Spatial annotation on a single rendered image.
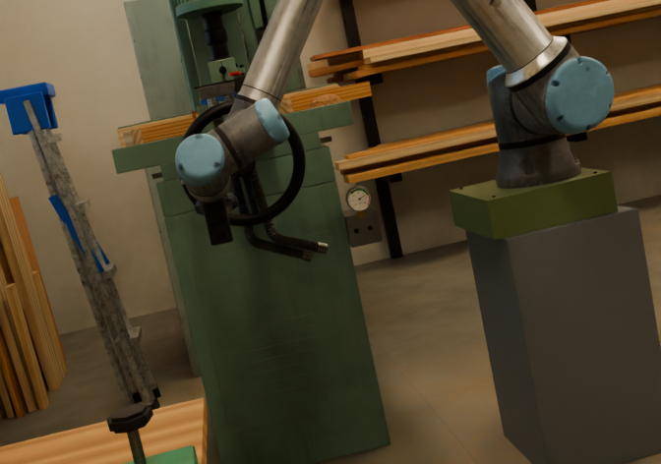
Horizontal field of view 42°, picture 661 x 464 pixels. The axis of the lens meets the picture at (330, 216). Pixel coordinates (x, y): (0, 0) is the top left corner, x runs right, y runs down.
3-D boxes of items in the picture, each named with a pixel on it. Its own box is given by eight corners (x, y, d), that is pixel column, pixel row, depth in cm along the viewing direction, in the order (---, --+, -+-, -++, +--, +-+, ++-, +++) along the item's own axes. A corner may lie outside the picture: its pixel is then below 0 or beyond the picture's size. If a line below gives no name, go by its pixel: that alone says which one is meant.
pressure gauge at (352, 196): (350, 221, 213) (344, 189, 212) (348, 219, 217) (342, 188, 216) (376, 215, 214) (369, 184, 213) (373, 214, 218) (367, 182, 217)
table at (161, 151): (109, 176, 204) (103, 151, 203) (127, 169, 234) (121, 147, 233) (360, 124, 208) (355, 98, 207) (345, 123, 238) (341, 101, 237)
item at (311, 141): (163, 181, 214) (159, 164, 214) (170, 175, 235) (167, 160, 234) (321, 146, 217) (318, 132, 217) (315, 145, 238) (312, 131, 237)
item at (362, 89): (142, 144, 228) (138, 128, 227) (143, 143, 230) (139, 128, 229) (372, 95, 233) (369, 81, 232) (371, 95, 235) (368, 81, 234)
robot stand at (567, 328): (614, 406, 222) (578, 198, 215) (677, 448, 193) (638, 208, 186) (504, 435, 219) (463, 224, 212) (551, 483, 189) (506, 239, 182)
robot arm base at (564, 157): (549, 169, 210) (542, 129, 208) (599, 169, 192) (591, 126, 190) (481, 187, 203) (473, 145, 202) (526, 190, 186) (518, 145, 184)
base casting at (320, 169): (162, 218, 215) (153, 182, 214) (179, 198, 272) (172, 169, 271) (337, 180, 219) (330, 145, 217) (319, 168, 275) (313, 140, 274)
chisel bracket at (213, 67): (214, 94, 224) (207, 62, 223) (215, 96, 238) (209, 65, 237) (242, 88, 225) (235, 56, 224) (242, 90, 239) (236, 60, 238)
